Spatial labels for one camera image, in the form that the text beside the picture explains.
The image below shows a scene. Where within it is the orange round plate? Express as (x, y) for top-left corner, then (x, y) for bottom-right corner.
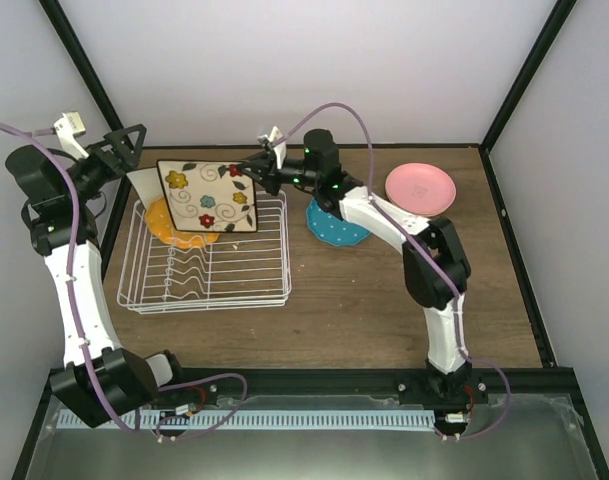
(388, 196), (455, 217)

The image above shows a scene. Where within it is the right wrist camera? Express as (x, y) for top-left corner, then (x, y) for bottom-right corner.
(257, 126), (287, 169)

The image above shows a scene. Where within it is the pink round plate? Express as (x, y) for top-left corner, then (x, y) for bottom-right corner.
(385, 163), (457, 199)

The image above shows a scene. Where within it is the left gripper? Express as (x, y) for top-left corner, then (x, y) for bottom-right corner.
(64, 125), (148, 205)

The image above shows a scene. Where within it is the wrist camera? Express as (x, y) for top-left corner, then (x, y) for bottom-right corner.
(257, 126), (287, 169)
(53, 111), (89, 160)

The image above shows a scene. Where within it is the white wire dish rack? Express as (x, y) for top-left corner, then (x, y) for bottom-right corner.
(116, 191), (291, 314)

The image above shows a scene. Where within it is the square floral plate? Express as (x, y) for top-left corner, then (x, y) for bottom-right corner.
(156, 159), (258, 233)

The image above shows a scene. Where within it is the teal dotted plate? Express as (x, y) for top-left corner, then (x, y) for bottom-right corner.
(306, 199), (370, 247)

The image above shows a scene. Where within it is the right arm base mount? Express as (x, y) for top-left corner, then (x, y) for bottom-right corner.
(394, 369), (488, 408)

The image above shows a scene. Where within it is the black front frame rail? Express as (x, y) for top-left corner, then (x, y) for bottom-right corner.
(156, 367), (579, 406)

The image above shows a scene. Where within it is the slotted cable duct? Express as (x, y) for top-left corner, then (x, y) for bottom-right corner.
(57, 409), (436, 431)

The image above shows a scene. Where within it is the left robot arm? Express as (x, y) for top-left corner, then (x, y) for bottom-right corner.
(0, 118), (189, 428)

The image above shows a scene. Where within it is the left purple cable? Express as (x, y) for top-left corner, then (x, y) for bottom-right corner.
(0, 122), (250, 445)

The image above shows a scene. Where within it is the orange dotted scalloped plate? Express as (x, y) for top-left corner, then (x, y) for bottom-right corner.
(145, 197), (219, 249)

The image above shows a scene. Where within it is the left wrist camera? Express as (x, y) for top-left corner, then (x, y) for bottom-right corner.
(53, 111), (89, 160)

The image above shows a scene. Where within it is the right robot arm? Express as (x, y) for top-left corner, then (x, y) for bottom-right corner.
(238, 129), (472, 403)

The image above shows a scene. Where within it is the cream square plate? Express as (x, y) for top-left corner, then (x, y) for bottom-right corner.
(127, 167), (164, 211)

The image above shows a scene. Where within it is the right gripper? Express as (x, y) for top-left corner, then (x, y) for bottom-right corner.
(236, 151), (320, 197)

